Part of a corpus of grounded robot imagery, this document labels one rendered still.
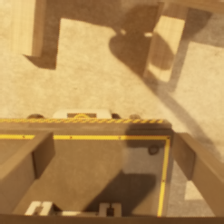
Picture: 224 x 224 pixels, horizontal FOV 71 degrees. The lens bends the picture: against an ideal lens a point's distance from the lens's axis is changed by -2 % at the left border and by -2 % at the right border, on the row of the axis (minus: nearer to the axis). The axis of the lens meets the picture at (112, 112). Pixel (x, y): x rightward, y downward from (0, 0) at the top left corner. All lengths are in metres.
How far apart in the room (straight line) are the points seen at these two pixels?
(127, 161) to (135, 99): 0.36
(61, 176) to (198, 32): 0.85
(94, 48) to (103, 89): 0.20
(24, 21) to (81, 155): 0.58
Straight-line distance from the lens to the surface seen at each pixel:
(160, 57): 0.73
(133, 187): 0.64
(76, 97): 0.84
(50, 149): 0.16
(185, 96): 0.89
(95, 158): 0.57
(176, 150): 0.17
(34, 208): 0.72
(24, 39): 0.80
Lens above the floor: 0.80
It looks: 75 degrees down
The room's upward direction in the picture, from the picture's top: 177 degrees counter-clockwise
